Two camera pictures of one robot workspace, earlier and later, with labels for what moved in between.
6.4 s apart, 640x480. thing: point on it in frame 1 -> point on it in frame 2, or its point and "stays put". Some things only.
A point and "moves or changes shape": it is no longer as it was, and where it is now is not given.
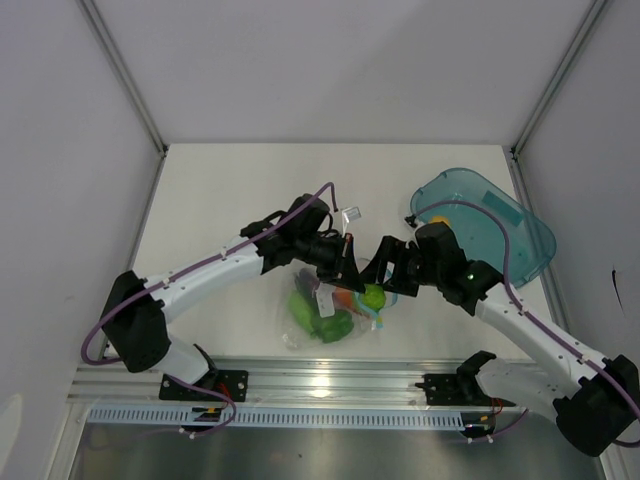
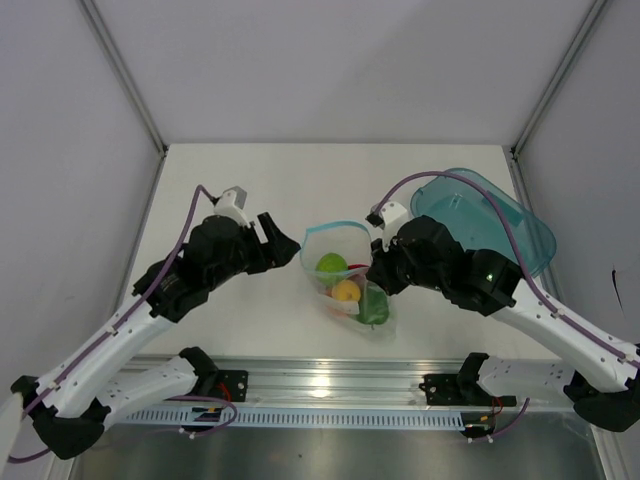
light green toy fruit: [374, 297] moves or changes shape
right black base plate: [456, 390] stays put
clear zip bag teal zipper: [315, 312] moves or changes shape
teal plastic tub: [531, 244] stays put
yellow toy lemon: [438, 219] -> [346, 291]
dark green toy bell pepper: [333, 328] -> [373, 304]
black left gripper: [343, 269] -> [276, 252]
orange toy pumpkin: [342, 297] -> [329, 292]
